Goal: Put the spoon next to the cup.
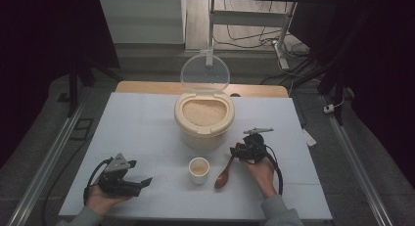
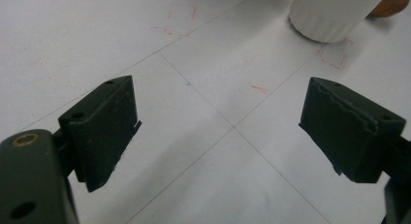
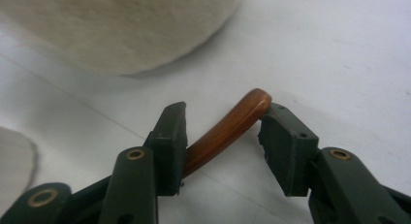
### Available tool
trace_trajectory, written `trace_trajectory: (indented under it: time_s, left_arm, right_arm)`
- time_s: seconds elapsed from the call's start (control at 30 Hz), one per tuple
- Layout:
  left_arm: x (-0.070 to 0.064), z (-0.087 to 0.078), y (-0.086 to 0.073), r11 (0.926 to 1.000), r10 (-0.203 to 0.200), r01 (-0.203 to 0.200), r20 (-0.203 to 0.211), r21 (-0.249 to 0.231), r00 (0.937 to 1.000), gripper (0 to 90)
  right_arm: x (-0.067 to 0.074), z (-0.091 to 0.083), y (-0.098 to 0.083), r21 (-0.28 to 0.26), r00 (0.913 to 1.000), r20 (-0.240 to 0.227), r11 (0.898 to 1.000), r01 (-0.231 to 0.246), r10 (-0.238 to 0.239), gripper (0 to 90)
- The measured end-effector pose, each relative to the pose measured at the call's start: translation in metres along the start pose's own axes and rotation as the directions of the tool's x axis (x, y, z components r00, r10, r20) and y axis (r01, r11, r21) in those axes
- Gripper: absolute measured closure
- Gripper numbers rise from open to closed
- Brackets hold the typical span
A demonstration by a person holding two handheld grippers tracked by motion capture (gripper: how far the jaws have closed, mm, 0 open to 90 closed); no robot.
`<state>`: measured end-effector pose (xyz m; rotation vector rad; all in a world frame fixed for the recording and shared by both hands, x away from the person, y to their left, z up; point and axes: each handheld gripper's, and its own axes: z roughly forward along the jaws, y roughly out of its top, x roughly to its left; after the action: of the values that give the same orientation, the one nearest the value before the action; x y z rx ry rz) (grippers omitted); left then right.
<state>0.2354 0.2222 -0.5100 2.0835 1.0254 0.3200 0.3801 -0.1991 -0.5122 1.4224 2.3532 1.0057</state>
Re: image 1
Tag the uncooked rice heap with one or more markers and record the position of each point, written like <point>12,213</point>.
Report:
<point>204,112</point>

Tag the clear round container lid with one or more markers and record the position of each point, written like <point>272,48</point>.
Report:
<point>205,72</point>

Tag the small white box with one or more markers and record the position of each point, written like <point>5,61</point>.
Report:
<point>329,108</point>

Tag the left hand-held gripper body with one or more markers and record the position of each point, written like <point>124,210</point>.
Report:
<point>115,185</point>

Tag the brown wooden spoon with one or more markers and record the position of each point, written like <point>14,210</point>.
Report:
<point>221,181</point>

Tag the white paper tag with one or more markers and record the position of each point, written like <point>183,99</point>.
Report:
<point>309,138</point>

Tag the white cup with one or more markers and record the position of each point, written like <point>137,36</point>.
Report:
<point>198,177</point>

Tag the black curtain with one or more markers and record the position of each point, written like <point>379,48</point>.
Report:
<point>32,40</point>
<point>388,56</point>

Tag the white metal desk frame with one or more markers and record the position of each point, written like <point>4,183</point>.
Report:
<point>248,18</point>

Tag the black metal stand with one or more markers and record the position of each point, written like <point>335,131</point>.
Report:
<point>73,89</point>

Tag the aluminium rail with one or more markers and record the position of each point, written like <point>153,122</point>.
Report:
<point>355,164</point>
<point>42,169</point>

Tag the person's right hand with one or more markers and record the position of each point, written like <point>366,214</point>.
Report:
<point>262,177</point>

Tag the wooden table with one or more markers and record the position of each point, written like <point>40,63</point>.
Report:
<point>147,87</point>

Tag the person's left hand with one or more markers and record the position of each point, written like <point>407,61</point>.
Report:
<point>101,201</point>

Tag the white table mat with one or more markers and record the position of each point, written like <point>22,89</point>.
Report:
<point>137,128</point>

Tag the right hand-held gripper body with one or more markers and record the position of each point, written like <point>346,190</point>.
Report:
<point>254,149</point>

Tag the beige rice container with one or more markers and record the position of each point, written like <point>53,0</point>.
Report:
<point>204,136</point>

